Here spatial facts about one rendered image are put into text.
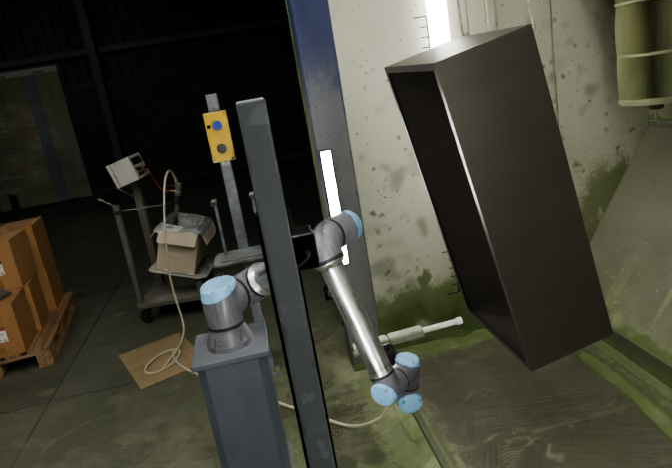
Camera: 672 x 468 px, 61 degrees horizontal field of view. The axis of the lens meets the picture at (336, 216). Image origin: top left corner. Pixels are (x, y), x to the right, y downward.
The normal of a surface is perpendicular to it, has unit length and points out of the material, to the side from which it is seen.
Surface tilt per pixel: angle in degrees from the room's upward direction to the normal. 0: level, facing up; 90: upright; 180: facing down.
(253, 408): 90
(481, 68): 90
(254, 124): 90
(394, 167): 90
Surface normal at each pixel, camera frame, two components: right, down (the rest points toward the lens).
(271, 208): 0.17, 0.22
